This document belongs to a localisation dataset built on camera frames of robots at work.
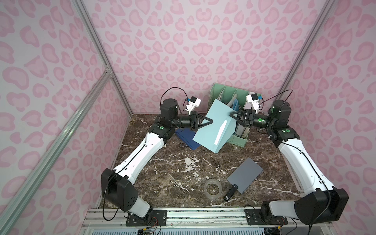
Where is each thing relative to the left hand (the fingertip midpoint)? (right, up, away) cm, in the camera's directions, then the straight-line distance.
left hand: (212, 122), depth 62 cm
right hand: (+8, +2, +3) cm, 9 cm away
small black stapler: (+13, -38, +17) cm, 43 cm away
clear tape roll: (+6, -34, +23) cm, 42 cm away
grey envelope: (+22, -32, +26) cm, 47 cm away
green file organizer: (+19, +15, +31) cm, 39 cm away
